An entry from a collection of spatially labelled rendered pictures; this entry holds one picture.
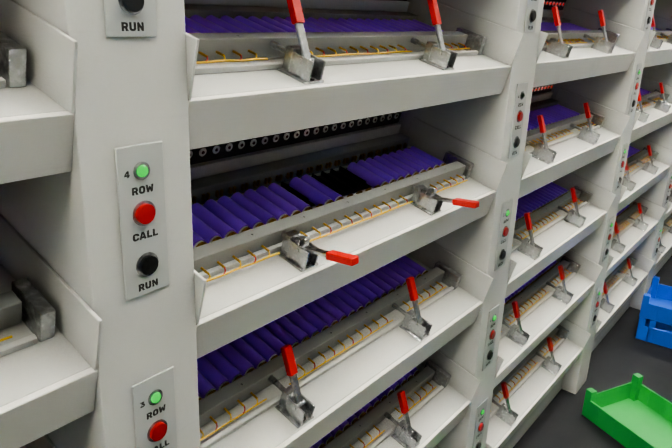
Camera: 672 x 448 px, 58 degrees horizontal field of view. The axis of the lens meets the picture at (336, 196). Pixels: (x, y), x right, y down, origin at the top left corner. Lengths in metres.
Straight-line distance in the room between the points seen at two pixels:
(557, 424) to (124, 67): 1.55
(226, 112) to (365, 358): 0.46
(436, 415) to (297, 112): 0.69
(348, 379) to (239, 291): 0.28
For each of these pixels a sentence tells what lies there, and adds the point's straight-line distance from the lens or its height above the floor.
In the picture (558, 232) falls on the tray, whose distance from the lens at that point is 1.47.
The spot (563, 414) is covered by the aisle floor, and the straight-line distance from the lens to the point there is 1.85.
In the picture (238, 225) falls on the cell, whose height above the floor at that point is 0.79.
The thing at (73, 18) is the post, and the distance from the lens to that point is 0.45.
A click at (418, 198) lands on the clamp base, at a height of 0.77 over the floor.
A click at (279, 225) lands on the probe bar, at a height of 0.79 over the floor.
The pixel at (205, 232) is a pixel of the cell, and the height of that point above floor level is 0.80.
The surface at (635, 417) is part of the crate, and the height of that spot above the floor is 0.00.
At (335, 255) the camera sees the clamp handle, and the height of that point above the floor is 0.78.
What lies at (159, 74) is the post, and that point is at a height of 0.98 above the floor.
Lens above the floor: 1.03
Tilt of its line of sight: 17 degrees down
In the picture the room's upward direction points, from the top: 2 degrees clockwise
